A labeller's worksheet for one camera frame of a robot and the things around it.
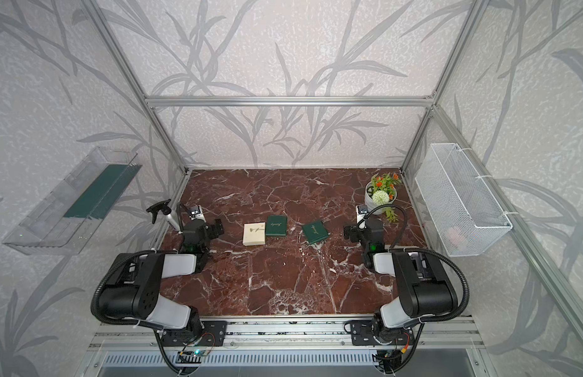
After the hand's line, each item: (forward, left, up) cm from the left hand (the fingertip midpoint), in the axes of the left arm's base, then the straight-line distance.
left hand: (205, 219), depth 93 cm
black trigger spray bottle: (+1, +14, +6) cm, 15 cm away
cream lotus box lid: (-4, -20, -4) cm, 20 cm away
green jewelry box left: (-1, -28, -4) cm, 29 cm away
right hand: (+1, -62, 0) cm, 62 cm away
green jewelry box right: (-4, -44, -3) cm, 45 cm away
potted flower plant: (+9, -71, +9) cm, 72 cm away
